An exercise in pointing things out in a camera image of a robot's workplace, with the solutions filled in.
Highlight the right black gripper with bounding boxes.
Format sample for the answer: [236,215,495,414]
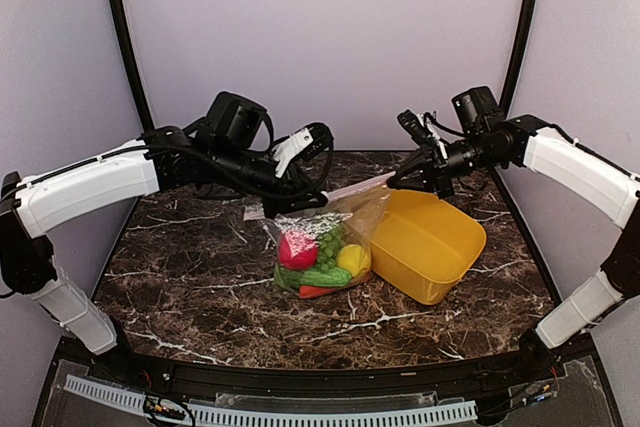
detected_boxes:
[389,130,505,197]

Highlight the green toy cucumber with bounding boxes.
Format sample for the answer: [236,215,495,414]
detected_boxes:
[299,267,352,288]

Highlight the black front rail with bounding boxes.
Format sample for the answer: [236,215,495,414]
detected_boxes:
[48,336,592,399]

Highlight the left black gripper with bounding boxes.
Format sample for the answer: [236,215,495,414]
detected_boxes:
[209,141,327,219]

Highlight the yellow plastic basket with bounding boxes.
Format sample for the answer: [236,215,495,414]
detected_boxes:
[370,190,487,305]

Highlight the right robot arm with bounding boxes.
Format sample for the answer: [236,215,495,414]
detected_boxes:
[387,86,639,381]

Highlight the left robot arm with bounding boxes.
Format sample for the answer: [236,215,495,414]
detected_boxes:
[1,92,334,383]

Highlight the left black frame post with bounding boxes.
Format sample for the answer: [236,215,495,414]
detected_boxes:
[108,0,155,132]

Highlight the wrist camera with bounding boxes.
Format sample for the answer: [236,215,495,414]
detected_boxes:
[397,110,448,160]
[270,122,334,179]

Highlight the green toy grapes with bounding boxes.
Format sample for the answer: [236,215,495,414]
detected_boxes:
[315,225,346,271]

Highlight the orange toy carrot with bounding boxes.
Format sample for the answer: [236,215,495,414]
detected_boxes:
[298,284,359,299]

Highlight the black frame post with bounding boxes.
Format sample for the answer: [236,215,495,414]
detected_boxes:
[499,0,537,115]
[108,0,155,132]

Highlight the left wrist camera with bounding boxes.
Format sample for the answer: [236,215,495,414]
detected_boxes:
[270,122,334,179]

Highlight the white slotted cable duct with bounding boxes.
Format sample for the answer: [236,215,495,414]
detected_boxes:
[64,374,478,427]

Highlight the right black frame post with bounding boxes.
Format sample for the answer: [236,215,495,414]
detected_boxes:
[499,0,537,115]

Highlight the clear zip top bag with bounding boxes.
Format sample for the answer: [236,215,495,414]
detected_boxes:
[243,172,393,299]

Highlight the yellow toy apple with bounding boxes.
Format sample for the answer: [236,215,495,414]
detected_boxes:
[336,244,371,279]

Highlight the green toy leafy vegetable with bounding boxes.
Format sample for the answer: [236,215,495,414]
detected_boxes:
[274,265,302,292]

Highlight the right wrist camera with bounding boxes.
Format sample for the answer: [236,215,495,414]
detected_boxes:
[397,110,448,160]

